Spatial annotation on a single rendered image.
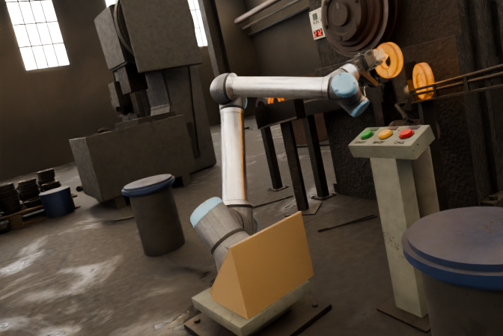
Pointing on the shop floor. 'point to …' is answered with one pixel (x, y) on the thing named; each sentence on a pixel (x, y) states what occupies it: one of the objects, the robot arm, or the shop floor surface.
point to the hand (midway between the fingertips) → (386, 55)
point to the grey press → (156, 53)
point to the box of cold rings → (132, 157)
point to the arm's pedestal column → (205, 328)
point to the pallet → (27, 193)
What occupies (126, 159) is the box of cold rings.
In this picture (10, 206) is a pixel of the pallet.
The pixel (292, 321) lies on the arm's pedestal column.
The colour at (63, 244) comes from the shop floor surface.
